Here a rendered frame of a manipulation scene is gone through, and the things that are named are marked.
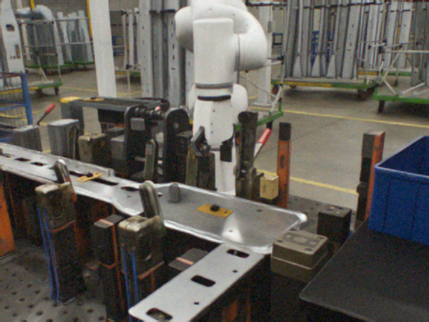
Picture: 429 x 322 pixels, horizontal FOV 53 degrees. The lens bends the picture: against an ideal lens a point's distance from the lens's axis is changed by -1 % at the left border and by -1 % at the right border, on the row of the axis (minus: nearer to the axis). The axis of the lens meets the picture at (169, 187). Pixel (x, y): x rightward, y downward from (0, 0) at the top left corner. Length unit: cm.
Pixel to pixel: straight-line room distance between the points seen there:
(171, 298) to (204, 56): 49
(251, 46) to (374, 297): 53
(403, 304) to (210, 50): 58
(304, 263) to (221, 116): 37
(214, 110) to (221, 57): 11
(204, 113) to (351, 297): 47
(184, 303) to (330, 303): 23
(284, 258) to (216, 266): 13
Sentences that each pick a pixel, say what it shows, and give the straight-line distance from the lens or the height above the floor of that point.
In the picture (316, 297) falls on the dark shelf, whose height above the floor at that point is 103.
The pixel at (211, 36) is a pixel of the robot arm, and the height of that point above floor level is 141.
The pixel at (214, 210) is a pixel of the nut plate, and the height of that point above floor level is 101.
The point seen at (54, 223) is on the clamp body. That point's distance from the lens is 121.
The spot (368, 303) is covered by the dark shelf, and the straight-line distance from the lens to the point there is 73.
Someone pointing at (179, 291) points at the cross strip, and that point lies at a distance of 77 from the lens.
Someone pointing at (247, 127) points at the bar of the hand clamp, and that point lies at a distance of 114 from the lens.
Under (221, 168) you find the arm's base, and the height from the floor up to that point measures 89.
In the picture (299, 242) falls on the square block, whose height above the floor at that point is 106.
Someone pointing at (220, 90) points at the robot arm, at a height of 130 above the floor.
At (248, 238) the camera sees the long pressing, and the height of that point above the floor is 100.
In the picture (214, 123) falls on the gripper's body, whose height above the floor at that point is 122.
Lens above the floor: 143
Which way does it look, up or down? 21 degrees down
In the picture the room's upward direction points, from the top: 3 degrees counter-clockwise
